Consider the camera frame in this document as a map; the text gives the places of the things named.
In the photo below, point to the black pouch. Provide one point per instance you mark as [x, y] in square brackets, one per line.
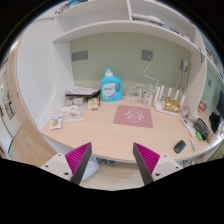
[200, 126]

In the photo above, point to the black computer mouse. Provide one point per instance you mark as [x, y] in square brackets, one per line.
[179, 146]

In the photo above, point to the white wall shelf unit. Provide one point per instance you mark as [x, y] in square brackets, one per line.
[114, 32]

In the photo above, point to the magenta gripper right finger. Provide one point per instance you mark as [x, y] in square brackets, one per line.
[153, 166]

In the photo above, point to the white wifi router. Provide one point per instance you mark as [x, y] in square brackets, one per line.
[158, 102]

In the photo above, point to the grey right wall socket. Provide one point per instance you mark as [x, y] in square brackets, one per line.
[147, 55]

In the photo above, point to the stack of printed papers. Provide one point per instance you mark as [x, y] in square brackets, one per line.
[78, 91]

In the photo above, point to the white remote control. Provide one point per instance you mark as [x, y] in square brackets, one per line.
[188, 127]

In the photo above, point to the white wall plug adapter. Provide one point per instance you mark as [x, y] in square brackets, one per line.
[184, 65]

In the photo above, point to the gold foil package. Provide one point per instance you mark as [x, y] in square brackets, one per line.
[171, 105]

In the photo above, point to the small beige box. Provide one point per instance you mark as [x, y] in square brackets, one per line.
[93, 104]

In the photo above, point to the clear plastic bag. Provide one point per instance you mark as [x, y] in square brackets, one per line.
[73, 113]

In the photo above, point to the pink mouse pad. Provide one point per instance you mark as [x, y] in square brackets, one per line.
[133, 116]

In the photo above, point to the small white bottle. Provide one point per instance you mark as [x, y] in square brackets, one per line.
[148, 99]

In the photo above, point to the blue detergent bottle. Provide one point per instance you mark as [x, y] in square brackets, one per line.
[111, 87]

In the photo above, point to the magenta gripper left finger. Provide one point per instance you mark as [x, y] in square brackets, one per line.
[70, 166]

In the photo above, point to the grey wall socket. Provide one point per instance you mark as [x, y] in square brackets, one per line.
[82, 55]
[147, 55]

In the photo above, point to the white power strip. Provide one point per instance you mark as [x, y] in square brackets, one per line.
[131, 98]

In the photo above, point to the grey left wall socket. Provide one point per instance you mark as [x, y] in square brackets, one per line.
[82, 55]

